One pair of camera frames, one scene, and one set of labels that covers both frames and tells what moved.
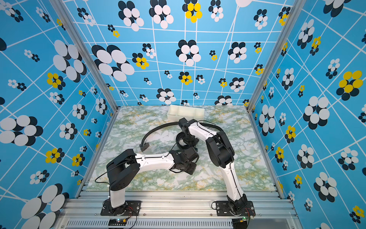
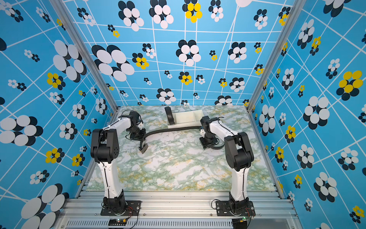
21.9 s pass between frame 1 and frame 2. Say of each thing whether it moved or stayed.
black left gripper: moved
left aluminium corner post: stayed
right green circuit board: stayed
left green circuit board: stayed
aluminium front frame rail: stayed
